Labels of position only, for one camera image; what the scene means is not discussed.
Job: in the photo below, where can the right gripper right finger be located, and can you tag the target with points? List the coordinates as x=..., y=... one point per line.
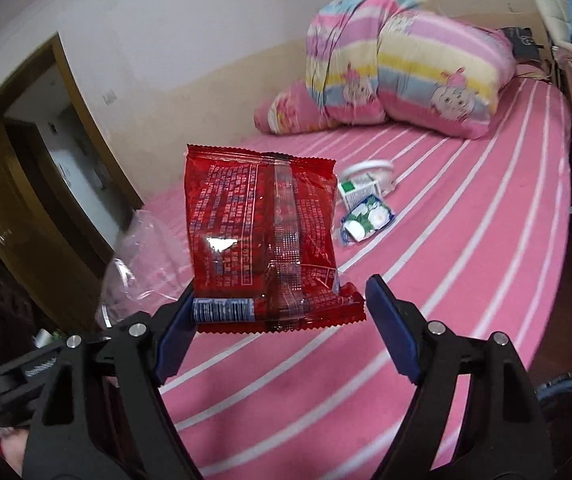
x=431, y=361

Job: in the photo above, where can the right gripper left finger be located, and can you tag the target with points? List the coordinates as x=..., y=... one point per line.
x=146, y=350

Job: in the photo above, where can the green white medicine box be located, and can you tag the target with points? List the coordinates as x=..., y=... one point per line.
x=352, y=191

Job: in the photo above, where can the red snack wrapper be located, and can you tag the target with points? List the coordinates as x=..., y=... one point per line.
x=260, y=231

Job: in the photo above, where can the white tape roll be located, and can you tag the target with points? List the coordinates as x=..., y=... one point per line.
x=371, y=173

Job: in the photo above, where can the person's left hand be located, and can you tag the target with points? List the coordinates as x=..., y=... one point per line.
x=13, y=445

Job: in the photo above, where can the clear plastic bag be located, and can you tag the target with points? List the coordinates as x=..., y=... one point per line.
x=150, y=268

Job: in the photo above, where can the pink striped bed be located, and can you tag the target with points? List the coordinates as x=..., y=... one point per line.
x=478, y=245

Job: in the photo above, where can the brown wooden door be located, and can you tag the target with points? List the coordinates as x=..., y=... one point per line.
x=46, y=241

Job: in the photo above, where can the pink cartoon pillow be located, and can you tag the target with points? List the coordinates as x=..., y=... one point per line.
x=292, y=111

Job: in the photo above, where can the black bag on bed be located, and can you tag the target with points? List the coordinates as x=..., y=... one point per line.
x=525, y=48

